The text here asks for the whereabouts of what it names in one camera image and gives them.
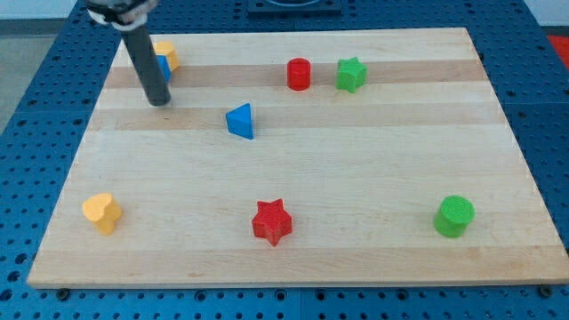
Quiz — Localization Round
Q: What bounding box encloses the blue triangle block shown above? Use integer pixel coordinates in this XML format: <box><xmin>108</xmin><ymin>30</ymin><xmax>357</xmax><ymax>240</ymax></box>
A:
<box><xmin>225</xmin><ymin>103</ymin><xmax>254</xmax><ymax>140</ymax></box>

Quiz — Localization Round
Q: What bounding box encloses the wooden board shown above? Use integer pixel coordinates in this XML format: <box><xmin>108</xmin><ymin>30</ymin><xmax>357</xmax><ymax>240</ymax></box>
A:
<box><xmin>28</xmin><ymin>28</ymin><xmax>568</xmax><ymax>289</ymax></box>

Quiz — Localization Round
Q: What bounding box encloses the red star block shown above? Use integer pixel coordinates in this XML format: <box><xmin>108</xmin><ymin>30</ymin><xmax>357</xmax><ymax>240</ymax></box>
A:
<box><xmin>252</xmin><ymin>198</ymin><xmax>293</xmax><ymax>246</ymax></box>

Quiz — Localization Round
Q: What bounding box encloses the red cylinder block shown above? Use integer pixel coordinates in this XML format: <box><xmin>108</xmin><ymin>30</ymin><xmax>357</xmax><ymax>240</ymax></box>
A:
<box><xmin>286</xmin><ymin>58</ymin><xmax>311</xmax><ymax>91</ymax></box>

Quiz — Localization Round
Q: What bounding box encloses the green star block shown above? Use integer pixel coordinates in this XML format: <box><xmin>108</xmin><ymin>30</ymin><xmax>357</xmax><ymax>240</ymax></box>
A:
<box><xmin>336</xmin><ymin>57</ymin><xmax>367</xmax><ymax>93</ymax></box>

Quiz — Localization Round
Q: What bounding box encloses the blue cube block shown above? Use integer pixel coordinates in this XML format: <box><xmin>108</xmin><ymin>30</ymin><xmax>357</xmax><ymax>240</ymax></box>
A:
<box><xmin>156</xmin><ymin>55</ymin><xmax>172</xmax><ymax>83</ymax></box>

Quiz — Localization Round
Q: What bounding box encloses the yellow hexagon block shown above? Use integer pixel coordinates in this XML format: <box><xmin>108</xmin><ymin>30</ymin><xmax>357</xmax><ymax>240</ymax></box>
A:
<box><xmin>154</xmin><ymin>41</ymin><xmax>180</xmax><ymax>71</ymax></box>

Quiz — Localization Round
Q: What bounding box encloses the green cylinder block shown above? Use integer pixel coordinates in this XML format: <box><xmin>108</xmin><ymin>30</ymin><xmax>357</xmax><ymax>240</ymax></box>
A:
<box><xmin>433</xmin><ymin>195</ymin><xmax>476</xmax><ymax>238</ymax></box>

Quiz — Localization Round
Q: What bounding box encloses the yellow heart block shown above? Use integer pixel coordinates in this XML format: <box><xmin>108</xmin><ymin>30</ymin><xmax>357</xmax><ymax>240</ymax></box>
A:
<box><xmin>82</xmin><ymin>193</ymin><xmax>123</xmax><ymax>236</ymax></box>

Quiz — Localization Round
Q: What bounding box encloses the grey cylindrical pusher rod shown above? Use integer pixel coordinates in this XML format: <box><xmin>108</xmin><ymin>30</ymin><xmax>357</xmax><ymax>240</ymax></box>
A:
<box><xmin>121</xmin><ymin>25</ymin><xmax>171</xmax><ymax>107</ymax></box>

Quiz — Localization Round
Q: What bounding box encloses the robot arm end with white ring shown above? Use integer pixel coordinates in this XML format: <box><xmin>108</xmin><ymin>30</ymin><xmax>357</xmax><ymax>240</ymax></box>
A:
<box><xmin>84</xmin><ymin>0</ymin><xmax>159</xmax><ymax>31</ymax></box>

